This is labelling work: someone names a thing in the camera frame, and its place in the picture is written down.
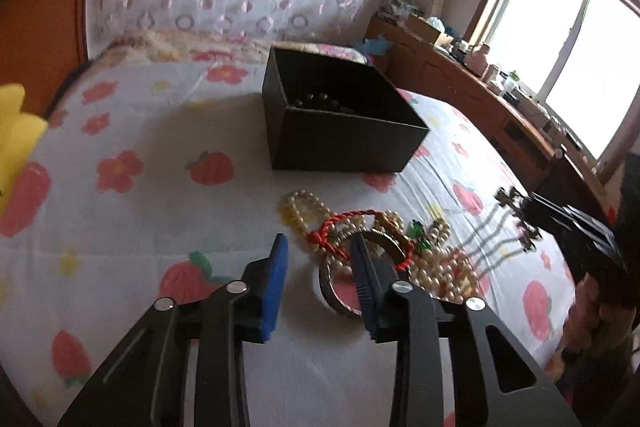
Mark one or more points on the pink jug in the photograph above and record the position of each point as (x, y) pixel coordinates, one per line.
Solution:
(479, 59)

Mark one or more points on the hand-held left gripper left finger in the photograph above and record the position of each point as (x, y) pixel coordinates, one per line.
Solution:
(275, 292)

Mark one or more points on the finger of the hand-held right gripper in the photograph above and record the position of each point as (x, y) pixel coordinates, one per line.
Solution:
(529, 236)
(509, 198)

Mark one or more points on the green bead pendant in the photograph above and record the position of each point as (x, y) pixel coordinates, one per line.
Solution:
(419, 237)

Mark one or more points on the person's right hand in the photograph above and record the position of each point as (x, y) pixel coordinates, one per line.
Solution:
(595, 322)

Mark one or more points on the black jewelry box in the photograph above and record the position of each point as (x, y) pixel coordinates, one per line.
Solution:
(340, 147)

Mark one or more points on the wooden wardrobe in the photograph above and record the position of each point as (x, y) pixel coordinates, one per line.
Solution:
(50, 7)

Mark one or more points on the yellow plush toy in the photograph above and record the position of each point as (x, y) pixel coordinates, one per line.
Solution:
(15, 132)

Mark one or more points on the white bottle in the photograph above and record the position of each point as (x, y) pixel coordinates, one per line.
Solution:
(510, 84)

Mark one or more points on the blue plastic bag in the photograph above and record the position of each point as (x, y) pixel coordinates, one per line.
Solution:
(372, 46)

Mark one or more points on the wooden cabinet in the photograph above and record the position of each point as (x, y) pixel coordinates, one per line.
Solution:
(440, 67)

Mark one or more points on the floral quilt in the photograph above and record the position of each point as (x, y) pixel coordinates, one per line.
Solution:
(200, 47)

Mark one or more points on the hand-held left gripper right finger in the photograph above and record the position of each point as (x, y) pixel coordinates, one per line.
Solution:
(362, 282)

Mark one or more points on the stack of patterned packets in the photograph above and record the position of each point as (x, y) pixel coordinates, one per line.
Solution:
(397, 4)

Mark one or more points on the metallic bangle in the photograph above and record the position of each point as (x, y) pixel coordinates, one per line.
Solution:
(330, 294)

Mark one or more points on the cardboard box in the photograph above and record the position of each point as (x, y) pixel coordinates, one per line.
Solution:
(425, 32)

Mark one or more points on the window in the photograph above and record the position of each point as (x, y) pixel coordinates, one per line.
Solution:
(575, 32)

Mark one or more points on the strawberry print bed sheet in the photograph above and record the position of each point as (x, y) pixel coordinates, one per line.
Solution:
(150, 217)

